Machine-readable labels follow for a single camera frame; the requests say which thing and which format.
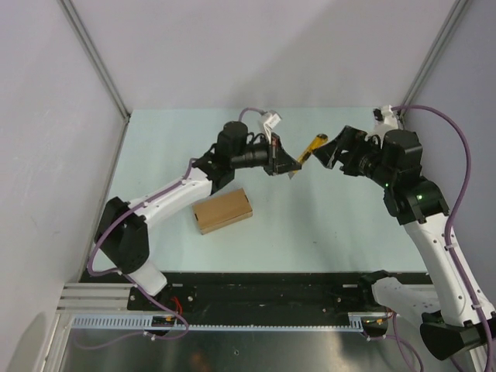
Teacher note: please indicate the aluminium frame post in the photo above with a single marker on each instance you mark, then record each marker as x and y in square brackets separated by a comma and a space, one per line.
[87, 43]
[439, 44]

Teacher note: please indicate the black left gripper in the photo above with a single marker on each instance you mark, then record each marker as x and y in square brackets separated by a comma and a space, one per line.
[278, 162]

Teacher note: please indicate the yellow utility knife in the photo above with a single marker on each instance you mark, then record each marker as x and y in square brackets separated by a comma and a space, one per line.
[318, 141]

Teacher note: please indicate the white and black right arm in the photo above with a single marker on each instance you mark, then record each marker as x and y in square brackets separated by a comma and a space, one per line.
[461, 318]

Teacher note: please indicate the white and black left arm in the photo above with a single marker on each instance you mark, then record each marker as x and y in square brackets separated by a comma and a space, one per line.
[123, 230]

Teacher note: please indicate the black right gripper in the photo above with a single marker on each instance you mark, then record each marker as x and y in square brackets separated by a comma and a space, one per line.
[349, 139]

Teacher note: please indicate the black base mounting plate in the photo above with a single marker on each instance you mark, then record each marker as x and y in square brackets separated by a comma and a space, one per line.
[336, 292]

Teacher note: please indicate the aluminium frame post left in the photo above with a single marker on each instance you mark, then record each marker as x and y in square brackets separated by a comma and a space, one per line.
[87, 43]

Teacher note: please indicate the white slotted cable duct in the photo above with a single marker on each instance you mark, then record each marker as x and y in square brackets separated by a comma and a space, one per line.
[138, 322]

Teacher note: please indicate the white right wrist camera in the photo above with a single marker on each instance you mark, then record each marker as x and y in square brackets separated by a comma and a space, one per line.
[385, 120]

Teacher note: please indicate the aluminium frame post right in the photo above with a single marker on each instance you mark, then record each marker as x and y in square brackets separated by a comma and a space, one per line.
[439, 44]

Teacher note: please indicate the brown cardboard express box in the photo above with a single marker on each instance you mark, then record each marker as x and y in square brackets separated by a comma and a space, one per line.
[222, 211]

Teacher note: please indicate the shiny metal front plate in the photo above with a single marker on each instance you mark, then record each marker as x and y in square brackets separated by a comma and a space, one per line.
[115, 350]

